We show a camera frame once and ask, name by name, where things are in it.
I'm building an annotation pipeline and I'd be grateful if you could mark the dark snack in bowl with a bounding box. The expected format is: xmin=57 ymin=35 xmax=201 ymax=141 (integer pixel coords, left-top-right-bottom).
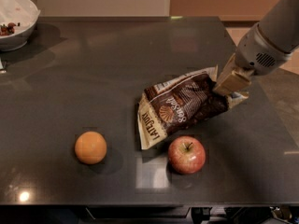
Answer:
xmin=0 ymin=22 xmax=19 ymax=36

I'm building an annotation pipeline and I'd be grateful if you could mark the brown chip bag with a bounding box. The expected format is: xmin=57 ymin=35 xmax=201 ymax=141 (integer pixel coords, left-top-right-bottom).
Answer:
xmin=137 ymin=66 xmax=249 ymax=150

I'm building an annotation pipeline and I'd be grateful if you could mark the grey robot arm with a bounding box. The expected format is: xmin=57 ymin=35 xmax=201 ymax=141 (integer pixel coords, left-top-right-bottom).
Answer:
xmin=214 ymin=0 xmax=299 ymax=95

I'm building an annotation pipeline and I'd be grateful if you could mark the red apple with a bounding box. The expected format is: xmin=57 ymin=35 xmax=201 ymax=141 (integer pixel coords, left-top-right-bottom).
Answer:
xmin=168 ymin=136 xmax=206 ymax=175

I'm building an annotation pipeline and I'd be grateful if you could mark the white bowl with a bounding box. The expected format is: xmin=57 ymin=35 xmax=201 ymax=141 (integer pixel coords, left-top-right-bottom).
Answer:
xmin=0 ymin=0 xmax=40 ymax=51

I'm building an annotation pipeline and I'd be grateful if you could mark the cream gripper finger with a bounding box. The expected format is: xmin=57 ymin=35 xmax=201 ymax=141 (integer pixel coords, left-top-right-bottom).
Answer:
xmin=217 ymin=54 xmax=242 ymax=84
xmin=213 ymin=69 xmax=252 ymax=96

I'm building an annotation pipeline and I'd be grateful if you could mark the orange fruit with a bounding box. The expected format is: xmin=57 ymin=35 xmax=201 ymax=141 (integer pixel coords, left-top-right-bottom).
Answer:
xmin=75 ymin=132 xmax=107 ymax=164

